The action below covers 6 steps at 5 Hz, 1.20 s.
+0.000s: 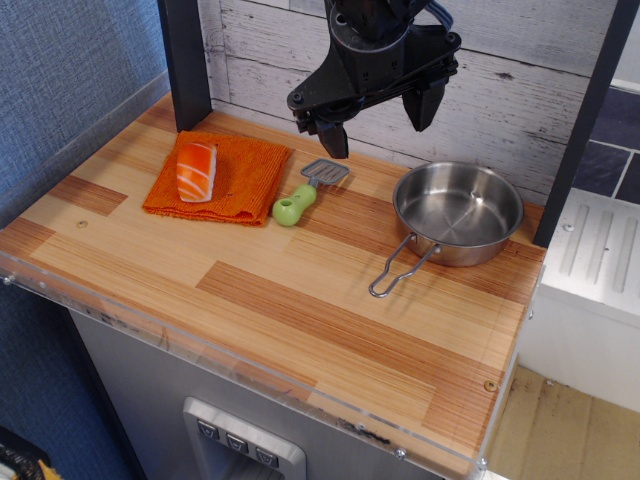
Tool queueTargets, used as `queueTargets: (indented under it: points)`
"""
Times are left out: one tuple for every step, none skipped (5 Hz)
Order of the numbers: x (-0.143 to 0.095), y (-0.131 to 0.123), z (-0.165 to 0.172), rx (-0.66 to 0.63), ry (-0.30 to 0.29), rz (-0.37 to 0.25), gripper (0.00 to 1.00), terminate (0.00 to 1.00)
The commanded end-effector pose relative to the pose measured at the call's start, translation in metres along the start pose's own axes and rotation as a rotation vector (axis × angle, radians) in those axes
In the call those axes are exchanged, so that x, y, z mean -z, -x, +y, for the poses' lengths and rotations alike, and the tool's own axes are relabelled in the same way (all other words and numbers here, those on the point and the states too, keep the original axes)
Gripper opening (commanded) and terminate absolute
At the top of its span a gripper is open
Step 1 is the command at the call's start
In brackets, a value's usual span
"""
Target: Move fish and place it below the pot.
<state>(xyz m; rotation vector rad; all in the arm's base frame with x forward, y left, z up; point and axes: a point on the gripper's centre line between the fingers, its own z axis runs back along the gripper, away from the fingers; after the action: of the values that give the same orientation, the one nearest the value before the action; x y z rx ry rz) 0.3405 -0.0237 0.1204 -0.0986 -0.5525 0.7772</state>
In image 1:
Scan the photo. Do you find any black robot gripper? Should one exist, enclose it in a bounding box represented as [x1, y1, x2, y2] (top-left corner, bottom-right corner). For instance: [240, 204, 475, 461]
[287, 1, 461, 159]

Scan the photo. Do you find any orange salmon sushi toy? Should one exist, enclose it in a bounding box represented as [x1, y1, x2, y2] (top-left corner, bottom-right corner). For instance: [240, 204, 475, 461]
[176, 142, 217, 203]

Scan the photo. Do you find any stainless steel pot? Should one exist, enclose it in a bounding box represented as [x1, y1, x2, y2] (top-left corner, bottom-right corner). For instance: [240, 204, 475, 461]
[369, 162, 525, 298]

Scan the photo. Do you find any orange folded cloth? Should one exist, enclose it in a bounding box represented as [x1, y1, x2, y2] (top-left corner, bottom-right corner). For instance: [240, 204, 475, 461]
[143, 131, 291, 226]

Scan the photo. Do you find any white ribbed box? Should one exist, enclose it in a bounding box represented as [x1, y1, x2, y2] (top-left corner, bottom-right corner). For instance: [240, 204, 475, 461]
[518, 189, 639, 411]

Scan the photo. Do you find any clear acrylic table edge guard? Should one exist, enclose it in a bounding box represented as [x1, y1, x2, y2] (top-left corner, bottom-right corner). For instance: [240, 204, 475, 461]
[1, 242, 544, 479]

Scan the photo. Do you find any silver dispenser button panel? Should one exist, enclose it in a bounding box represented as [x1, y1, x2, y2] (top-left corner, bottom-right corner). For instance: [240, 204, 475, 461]
[183, 397, 307, 479]

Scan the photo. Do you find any yellow black object at corner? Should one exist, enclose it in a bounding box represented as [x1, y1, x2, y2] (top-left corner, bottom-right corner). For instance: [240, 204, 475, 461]
[1, 427, 62, 480]

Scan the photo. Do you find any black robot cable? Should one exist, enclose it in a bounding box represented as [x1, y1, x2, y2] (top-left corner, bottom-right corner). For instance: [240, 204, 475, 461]
[424, 0, 457, 30]

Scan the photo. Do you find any green handled grey toy spatula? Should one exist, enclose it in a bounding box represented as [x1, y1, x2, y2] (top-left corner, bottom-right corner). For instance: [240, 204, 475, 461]
[272, 158, 350, 227]

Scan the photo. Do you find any black right vertical post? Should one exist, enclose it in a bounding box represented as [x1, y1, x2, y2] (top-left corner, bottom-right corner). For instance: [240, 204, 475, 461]
[533, 0, 639, 248]

